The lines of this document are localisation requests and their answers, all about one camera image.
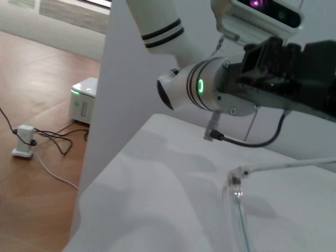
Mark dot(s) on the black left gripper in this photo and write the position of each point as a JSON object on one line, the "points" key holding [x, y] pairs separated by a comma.
{"points": [[288, 78]]}

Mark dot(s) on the clear white glasses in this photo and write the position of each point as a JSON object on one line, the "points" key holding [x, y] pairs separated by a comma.
{"points": [[237, 189]]}

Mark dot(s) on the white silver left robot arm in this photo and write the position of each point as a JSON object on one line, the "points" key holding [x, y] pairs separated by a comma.
{"points": [[168, 26]]}

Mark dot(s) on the white table cloth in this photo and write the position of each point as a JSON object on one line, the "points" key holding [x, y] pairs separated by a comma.
{"points": [[157, 197]]}

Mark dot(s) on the white box device green light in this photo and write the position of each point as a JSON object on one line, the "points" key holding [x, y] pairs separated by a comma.
{"points": [[81, 105]]}

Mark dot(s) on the white power adapter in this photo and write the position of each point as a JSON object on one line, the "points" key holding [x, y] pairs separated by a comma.
{"points": [[23, 141]]}

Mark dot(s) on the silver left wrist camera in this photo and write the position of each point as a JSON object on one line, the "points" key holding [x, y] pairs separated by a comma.
{"points": [[262, 23]]}

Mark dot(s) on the silver left wrist connector post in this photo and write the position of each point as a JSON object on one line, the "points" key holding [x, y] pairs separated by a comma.
{"points": [[210, 128]]}

